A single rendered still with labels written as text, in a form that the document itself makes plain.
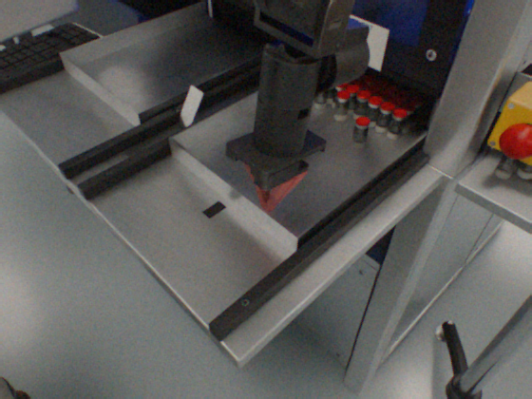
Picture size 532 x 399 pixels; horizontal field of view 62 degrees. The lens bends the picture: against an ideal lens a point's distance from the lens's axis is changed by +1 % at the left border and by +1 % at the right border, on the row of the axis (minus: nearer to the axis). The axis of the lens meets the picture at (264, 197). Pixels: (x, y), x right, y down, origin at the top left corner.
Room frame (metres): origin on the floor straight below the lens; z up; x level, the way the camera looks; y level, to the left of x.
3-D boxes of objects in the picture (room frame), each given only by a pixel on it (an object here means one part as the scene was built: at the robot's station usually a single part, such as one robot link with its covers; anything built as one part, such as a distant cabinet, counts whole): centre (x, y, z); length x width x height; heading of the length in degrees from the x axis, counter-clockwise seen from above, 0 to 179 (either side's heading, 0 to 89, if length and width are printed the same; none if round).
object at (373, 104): (0.60, -0.15, 0.90); 0.18 x 0.02 x 0.05; 44
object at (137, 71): (0.77, 0.17, 0.90); 0.34 x 0.26 x 0.04; 134
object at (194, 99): (0.55, 0.16, 0.91); 0.14 x 0.03 x 0.06; 135
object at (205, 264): (0.60, 0.10, 0.87); 0.70 x 0.48 x 0.02; 44
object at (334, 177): (0.53, -0.07, 0.90); 0.34 x 0.26 x 0.04; 134
